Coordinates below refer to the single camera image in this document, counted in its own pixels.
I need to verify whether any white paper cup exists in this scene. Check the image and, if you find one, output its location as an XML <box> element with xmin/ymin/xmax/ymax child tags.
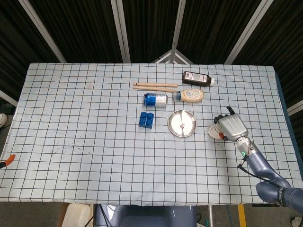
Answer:
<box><xmin>208</xmin><ymin>124</ymin><xmax>223</xmax><ymax>140</ymax></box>

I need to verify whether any round silver metal plate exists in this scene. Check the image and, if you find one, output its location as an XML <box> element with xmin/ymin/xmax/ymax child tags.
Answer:
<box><xmin>167</xmin><ymin>109</ymin><xmax>197</xmax><ymax>138</ymax></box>

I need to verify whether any wooden drumstick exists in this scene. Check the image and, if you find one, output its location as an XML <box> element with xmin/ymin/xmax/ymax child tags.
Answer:
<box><xmin>133</xmin><ymin>85</ymin><xmax>180</xmax><ymax>93</ymax></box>

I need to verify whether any black arm cable with plug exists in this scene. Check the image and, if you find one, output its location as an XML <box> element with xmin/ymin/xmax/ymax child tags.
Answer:
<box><xmin>237</xmin><ymin>160</ymin><xmax>280</xmax><ymax>183</ymax></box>

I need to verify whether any light blue checkered tablecloth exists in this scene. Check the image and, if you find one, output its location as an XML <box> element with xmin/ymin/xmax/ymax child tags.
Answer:
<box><xmin>0</xmin><ymin>62</ymin><xmax>303</xmax><ymax>206</ymax></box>

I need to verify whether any blue-grey robot torso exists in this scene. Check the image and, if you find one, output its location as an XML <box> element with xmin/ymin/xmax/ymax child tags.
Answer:
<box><xmin>93</xmin><ymin>204</ymin><xmax>197</xmax><ymax>227</ymax></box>

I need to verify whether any blue and silver can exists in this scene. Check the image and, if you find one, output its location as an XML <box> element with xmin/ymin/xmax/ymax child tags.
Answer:
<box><xmin>143</xmin><ymin>93</ymin><xmax>169</xmax><ymax>107</ymax></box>

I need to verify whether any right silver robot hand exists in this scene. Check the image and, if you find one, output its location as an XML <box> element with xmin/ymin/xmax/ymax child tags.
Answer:
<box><xmin>214</xmin><ymin>106</ymin><xmax>249</xmax><ymax>142</ymax></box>

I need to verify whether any white metal frame post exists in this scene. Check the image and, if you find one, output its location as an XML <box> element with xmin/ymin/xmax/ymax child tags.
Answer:
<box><xmin>287</xmin><ymin>100</ymin><xmax>303</xmax><ymax>116</ymax></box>
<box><xmin>170</xmin><ymin>0</ymin><xmax>187</xmax><ymax>54</ymax></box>
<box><xmin>0</xmin><ymin>89</ymin><xmax>18</xmax><ymax>107</ymax></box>
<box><xmin>18</xmin><ymin>0</ymin><xmax>67</xmax><ymax>63</ymax></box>
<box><xmin>224</xmin><ymin>0</ymin><xmax>270</xmax><ymax>64</ymax></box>
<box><xmin>111</xmin><ymin>0</ymin><xmax>131</xmax><ymax>63</ymax></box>

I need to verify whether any beige sauce bottle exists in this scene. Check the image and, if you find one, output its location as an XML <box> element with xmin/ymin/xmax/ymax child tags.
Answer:
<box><xmin>172</xmin><ymin>88</ymin><xmax>205</xmax><ymax>104</ymax></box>

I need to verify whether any wooden chopsticks pair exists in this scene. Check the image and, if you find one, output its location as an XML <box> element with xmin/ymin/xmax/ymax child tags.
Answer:
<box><xmin>133</xmin><ymin>82</ymin><xmax>178</xmax><ymax>87</ymax></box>

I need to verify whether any aluminium triangular frame brace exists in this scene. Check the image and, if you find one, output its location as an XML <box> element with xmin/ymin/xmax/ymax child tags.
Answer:
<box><xmin>152</xmin><ymin>49</ymin><xmax>194</xmax><ymax>64</ymax></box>

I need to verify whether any blue building block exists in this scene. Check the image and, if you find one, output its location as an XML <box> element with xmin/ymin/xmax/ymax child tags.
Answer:
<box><xmin>138</xmin><ymin>111</ymin><xmax>155</xmax><ymax>130</ymax></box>

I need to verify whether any dark brown sauce bottle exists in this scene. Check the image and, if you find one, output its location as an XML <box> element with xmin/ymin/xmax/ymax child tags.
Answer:
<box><xmin>182</xmin><ymin>71</ymin><xmax>215</xmax><ymax>87</ymax></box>

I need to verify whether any white plastic container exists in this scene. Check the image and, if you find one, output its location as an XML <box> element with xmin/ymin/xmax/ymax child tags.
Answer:
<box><xmin>62</xmin><ymin>203</ymin><xmax>94</xmax><ymax>227</ymax></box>

